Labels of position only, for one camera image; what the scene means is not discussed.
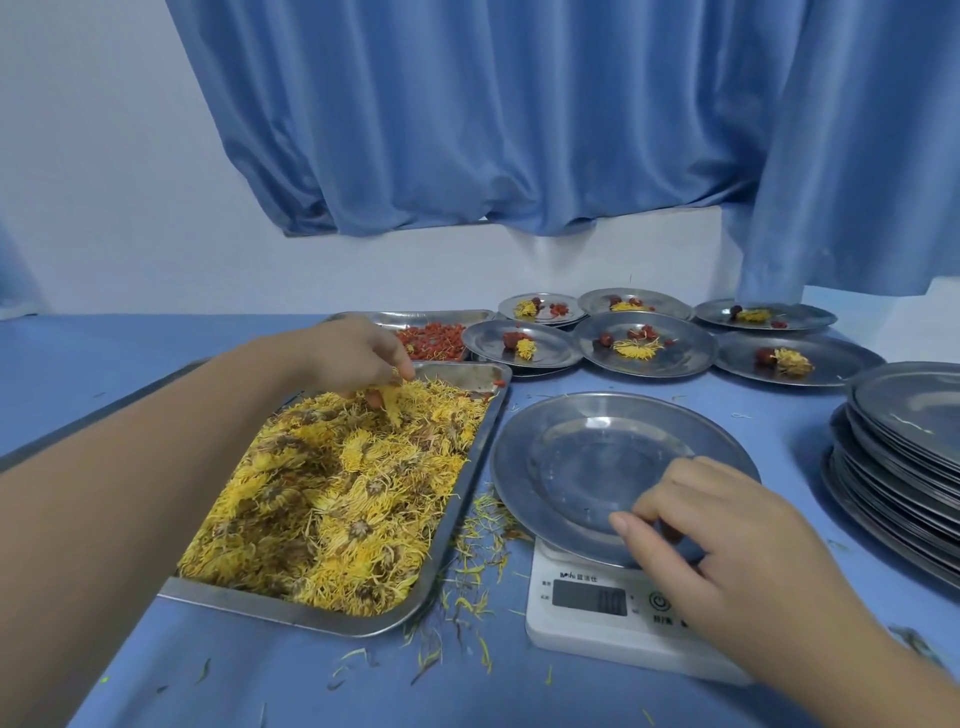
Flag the person's right hand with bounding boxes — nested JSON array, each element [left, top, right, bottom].
[[608, 455, 886, 676]]

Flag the person's left hand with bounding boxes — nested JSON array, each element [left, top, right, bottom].
[[296, 314, 416, 410]]

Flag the pile of yellow chrysanthemums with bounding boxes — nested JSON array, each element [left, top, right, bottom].
[[176, 378, 496, 618]]

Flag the round steel plate red label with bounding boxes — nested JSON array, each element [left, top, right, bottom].
[[497, 292, 588, 325]]

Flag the white digital kitchen scale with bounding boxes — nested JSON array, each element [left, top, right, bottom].
[[524, 536, 755, 685]]

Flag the stack of steel plates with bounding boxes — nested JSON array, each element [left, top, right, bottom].
[[819, 362, 960, 590]]

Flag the person's left forearm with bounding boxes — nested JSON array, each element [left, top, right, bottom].
[[0, 329, 331, 728]]

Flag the rectangular steel tray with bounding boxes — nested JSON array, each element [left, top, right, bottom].
[[326, 309, 496, 364], [158, 359, 514, 639], [0, 358, 211, 474]]

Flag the blue tablecloth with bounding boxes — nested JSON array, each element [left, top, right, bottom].
[[0, 313, 960, 728]]

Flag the wide blue curtain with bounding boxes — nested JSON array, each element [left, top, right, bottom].
[[164, 0, 811, 238]]

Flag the pale blue side curtain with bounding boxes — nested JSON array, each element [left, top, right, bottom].
[[0, 217, 46, 320]]

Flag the narrow blue curtain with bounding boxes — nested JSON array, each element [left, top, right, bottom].
[[723, 0, 960, 305]]

